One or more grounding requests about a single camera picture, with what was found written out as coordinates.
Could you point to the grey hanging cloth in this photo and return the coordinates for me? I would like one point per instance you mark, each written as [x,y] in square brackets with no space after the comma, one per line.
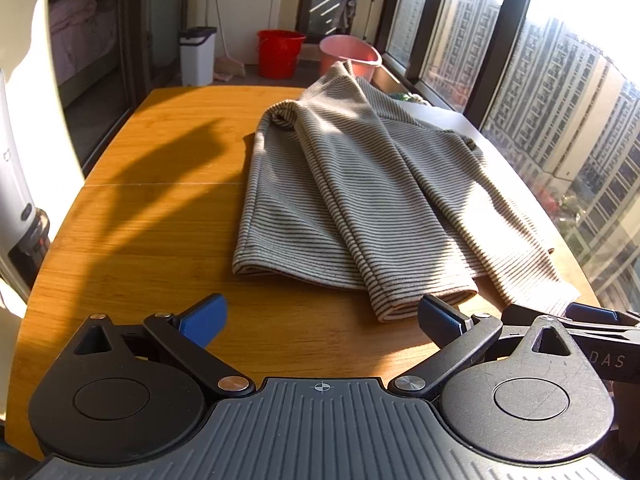
[347,10]

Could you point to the white door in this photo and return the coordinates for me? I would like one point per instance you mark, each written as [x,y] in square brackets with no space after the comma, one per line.
[285,0]

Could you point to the apartment buildings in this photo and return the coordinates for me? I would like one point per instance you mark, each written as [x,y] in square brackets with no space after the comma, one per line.
[575,110]

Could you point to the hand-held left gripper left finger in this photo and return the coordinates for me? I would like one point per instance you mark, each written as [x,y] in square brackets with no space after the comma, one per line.
[205,320]

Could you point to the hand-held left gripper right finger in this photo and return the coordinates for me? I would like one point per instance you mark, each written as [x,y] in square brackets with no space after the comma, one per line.
[440,317]

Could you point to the dark sliding door frame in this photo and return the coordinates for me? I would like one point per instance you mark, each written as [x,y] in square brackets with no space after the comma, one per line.
[135,35]

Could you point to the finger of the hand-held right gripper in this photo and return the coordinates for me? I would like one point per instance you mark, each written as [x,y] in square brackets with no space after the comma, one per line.
[525,315]
[595,314]

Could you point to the white trash bin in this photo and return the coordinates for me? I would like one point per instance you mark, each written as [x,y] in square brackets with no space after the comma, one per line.
[197,60]

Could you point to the green mop head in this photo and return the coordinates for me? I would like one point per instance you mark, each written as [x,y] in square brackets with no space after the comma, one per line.
[415,98]

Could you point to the bed with pink bedding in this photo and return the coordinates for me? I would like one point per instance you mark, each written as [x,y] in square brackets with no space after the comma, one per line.
[75,35]

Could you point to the white standing appliance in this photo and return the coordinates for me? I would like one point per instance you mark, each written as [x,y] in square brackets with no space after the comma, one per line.
[10,170]

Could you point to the pink plastic basin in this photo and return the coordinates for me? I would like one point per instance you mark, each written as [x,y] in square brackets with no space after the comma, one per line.
[350,50]

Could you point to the grey striped shirt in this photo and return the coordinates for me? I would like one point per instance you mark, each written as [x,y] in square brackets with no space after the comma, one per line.
[350,185]

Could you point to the broom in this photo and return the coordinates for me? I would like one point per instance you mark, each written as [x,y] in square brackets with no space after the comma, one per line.
[231,67]

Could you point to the red plastic bucket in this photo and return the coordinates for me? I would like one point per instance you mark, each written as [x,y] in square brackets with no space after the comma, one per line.
[280,55]

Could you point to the dark window frame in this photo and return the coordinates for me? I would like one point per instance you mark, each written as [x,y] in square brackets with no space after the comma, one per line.
[505,35]

